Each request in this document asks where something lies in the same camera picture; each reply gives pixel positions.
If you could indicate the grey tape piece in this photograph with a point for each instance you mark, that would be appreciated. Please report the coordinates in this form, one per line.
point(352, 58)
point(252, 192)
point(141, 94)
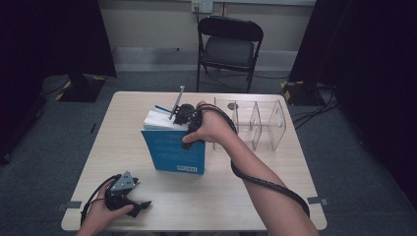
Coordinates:
point(70, 205)
point(317, 200)

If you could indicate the person's right hand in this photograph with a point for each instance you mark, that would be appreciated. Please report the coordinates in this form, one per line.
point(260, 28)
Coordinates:
point(213, 128)

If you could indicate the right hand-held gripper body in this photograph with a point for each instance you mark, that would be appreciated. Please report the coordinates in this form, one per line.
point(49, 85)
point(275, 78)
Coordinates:
point(187, 114)

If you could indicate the person's left hand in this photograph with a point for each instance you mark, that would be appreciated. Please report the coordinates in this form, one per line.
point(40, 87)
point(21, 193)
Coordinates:
point(100, 214)

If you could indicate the clear acrylic book rack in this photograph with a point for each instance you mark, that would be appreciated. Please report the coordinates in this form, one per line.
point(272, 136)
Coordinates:
point(262, 124)

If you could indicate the white wall socket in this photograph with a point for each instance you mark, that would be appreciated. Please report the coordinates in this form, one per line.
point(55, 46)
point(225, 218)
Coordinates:
point(202, 6)

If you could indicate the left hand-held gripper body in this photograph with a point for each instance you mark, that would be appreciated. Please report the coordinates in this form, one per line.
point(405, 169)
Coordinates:
point(124, 183)

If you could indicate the black folding chair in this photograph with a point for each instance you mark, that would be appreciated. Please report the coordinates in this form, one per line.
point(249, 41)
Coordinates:
point(229, 49)

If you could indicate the blue book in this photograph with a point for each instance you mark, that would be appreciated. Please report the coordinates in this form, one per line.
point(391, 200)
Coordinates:
point(173, 150)

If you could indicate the black curtain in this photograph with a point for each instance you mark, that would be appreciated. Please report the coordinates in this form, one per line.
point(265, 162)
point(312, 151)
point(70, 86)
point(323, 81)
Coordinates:
point(370, 65)
point(39, 49)

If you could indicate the black stand base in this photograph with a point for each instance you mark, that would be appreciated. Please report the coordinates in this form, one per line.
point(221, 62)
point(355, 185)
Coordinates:
point(83, 90)
point(301, 93)

